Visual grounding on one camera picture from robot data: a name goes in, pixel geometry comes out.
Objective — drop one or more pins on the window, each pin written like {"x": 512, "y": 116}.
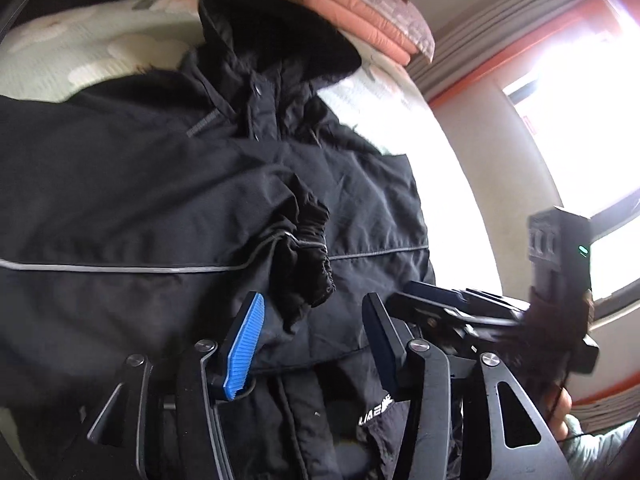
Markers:
{"x": 575, "y": 110}

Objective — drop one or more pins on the black hooded jacket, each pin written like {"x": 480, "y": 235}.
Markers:
{"x": 150, "y": 185}

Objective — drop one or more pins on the person's right hand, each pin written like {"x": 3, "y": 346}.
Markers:
{"x": 559, "y": 410}

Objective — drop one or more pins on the grey curtain with orange edge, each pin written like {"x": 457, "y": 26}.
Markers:
{"x": 500, "y": 35}

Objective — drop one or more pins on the folded pink blanket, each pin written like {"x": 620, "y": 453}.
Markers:
{"x": 360, "y": 15}

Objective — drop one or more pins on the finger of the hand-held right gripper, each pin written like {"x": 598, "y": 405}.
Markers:
{"x": 425, "y": 312}
{"x": 435, "y": 293}

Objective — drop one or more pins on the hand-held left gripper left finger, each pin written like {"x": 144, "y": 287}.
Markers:
{"x": 244, "y": 345}

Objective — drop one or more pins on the floral bed sheet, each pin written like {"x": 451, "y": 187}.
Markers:
{"x": 75, "y": 55}

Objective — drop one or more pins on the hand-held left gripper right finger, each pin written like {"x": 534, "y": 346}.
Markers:
{"x": 382, "y": 345}

